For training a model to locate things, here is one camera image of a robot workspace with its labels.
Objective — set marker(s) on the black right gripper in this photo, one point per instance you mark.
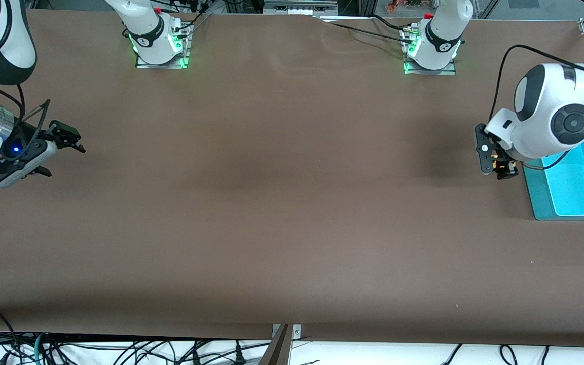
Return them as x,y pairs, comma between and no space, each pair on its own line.
40,136

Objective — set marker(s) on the brown angled bar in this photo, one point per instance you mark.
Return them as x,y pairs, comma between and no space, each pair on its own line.
277,350

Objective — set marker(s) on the yellow beetle toy car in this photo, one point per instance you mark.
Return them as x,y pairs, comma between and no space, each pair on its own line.
498,166

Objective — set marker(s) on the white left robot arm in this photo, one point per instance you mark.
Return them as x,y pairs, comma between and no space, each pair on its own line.
550,116

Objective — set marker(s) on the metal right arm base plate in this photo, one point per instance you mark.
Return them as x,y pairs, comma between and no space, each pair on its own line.
162,65

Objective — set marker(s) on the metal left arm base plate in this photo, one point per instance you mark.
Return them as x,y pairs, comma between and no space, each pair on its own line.
429,72

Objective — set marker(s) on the teal plastic bin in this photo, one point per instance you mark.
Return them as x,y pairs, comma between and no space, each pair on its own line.
576,187

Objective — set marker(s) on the metal table edge bracket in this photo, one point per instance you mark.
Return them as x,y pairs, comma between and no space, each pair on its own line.
296,332

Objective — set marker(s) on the colourful background object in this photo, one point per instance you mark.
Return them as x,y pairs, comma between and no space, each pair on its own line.
403,5

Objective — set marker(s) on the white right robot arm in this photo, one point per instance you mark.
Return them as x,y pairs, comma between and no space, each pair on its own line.
15,50

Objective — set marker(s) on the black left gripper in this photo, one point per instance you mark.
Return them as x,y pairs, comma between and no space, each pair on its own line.
506,170

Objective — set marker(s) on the grey metal box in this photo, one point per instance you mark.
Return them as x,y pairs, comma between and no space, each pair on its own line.
299,6

